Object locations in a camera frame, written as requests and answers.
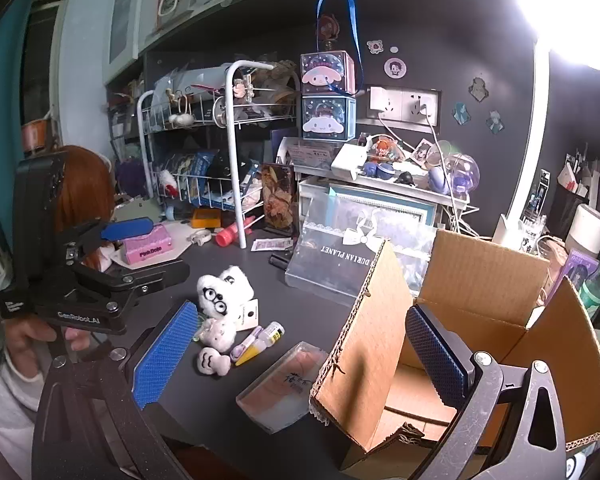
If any white power adapter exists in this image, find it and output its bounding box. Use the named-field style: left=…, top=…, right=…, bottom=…
left=331, top=142, right=377, bottom=181

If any red bottle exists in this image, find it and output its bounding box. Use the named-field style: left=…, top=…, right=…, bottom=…
left=216, top=222, right=254, bottom=247

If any purple tube with white label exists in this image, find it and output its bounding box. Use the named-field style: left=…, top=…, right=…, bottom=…
left=230, top=327, right=263, bottom=361

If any clear flat plastic case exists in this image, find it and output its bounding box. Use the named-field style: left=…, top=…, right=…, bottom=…
left=236, top=341, right=331, bottom=435

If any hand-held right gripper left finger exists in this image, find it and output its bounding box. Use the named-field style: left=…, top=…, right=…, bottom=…
left=32, top=300, right=201, bottom=480

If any clear purple sphere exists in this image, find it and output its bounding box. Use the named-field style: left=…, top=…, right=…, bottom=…
left=442, top=152, right=481, bottom=194

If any blue ribbon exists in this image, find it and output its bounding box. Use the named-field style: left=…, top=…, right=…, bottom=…
left=316, top=0, right=365, bottom=97

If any pink cartoon dog box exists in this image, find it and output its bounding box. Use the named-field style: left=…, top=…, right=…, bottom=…
left=300, top=51, right=357, bottom=96

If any clear glass cup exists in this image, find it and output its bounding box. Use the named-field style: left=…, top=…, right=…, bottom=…
left=520, top=209, right=549, bottom=257

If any white wall outlet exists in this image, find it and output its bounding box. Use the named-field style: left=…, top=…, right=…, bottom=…
left=365, top=85, right=442, bottom=124

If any yellow-tipped tube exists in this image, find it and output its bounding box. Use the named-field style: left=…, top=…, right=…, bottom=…
left=233, top=342, right=269, bottom=366

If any blue lace gift box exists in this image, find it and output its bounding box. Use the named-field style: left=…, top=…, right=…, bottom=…
left=329, top=184, right=439, bottom=243

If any orange box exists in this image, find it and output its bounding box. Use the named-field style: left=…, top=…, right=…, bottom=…
left=190, top=208, right=222, bottom=230

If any black pen holder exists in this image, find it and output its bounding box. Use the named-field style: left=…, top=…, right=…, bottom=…
left=550, top=147, right=600, bottom=242

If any clear plastic Dorian Planet bag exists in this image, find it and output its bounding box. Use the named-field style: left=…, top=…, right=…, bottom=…
left=285, top=195, right=441, bottom=307

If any red-haired spring figure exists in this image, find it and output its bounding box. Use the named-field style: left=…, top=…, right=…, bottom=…
left=317, top=15, right=344, bottom=53

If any person's left hand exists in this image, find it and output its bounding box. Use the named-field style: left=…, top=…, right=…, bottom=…
left=2, top=317, right=93, bottom=377

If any white plug charger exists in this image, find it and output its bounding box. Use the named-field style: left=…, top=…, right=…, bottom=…
left=369, top=87, right=392, bottom=117

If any pink sachet strip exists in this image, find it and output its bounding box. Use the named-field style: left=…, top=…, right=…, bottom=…
left=251, top=238, right=294, bottom=252

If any blue snack package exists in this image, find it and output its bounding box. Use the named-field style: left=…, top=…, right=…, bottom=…
left=161, top=150, right=222, bottom=197

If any small orange-haired figure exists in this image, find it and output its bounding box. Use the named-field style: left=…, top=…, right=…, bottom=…
left=370, top=137, right=397, bottom=162

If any white wire rack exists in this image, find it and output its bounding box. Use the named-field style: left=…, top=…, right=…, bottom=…
left=137, top=60, right=301, bottom=250

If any white plush toy with glasses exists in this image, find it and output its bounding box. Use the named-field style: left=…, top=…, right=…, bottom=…
left=195, top=267, right=259, bottom=377

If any small bottle with yellow label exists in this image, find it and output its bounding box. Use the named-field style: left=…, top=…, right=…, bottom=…
left=260, top=321, right=286, bottom=349

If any purple egg toy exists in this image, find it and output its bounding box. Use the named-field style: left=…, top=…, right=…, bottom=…
left=427, top=166, right=451, bottom=196

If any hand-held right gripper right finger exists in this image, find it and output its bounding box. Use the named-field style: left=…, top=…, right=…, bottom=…
left=405, top=305, right=568, bottom=480

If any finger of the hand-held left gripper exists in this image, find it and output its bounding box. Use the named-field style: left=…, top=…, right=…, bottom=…
left=72, top=258, right=191, bottom=312
left=55, top=216, right=155, bottom=267

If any brown cardboard box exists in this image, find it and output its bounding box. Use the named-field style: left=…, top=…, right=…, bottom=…
left=310, top=230, right=600, bottom=466

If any white desk lamp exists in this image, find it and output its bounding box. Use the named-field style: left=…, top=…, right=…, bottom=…
left=491, top=0, right=600, bottom=248

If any white cylinder bottle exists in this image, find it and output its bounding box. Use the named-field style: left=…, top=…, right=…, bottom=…
left=565, top=204, right=600, bottom=257

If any purple plush toy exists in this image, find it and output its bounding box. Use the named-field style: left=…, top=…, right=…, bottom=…
left=116, top=160, right=149, bottom=199

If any blue cartoon dog box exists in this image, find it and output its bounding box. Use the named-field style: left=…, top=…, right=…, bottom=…
left=300, top=95, right=357, bottom=140

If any white cabinet door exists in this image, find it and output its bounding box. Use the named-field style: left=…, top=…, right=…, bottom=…
left=102, top=0, right=152, bottom=83

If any brown cup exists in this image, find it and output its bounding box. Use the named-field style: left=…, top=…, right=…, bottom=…
left=22, top=120, right=57, bottom=155

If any purple carton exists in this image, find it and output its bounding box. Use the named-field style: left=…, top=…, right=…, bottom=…
left=559, top=249, right=600, bottom=302

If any black plush toy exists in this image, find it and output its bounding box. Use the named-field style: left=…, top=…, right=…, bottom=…
left=207, top=152, right=247, bottom=182

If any person's left forearm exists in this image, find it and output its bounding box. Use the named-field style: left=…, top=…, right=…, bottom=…
left=0, top=352, right=56, bottom=461

